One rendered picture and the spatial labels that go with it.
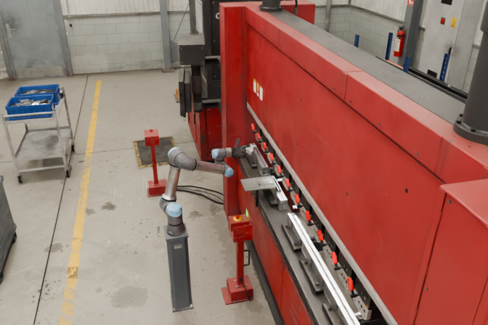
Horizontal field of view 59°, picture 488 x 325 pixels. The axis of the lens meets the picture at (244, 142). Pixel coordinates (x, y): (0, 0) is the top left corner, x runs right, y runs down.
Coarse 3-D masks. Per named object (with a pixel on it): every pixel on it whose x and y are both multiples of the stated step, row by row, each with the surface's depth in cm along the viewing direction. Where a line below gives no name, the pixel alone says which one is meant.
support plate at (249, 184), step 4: (268, 176) 371; (240, 180) 366; (244, 180) 366; (248, 180) 366; (252, 180) 366; (256, 180) 366; (244, 184) 359; (248, 184) 359; (252, 184) 359; (256, 184) 359; (268, 184) 359; (272, 184) 359; (244, 188) 354; (248, 188) 354; (252, 188) 354; (256, 188) 354; (260, 188) 354; (264, 188) 354; (268, 188) 355
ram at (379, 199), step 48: (288, 96) 295; (336, 96) 221; (288, 144) 305; (336, 144) 226; (384, 144) 179; (336, 192) 232; (384, 192) 183; (432, 192) 151; (336, 240) 239; (384, 240) 187; (384, 288) 191
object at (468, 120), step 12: (480, 48) 133; (480, 60) 132; (480, 72) 133; (480, 84) 133; (468, 96) 139; (480, 96) 134; (468, 108) 139; (480, 108) 135; (456, 120) 145; (468, 120) 140; (480, 120) 136; (456, 132) 143; (468, 132) 138; (480, 132) 137
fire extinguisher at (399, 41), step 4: (400, 28) 800; (404, 28) 804; (400, 32) 798; (404, 32) 805; (396, 36) 804; (400, 36) 799; (404, 36) 805; (396, 40) 806; (400, 40) 802; (404, 40) 806; (396, 44) 808; (400, 44) 805; (404, 44) 810; (396, 48) 810; (400, 48) 808; (396, 52) 813; (400, 52) 812; (396, 56) 816; (400, 56) 816
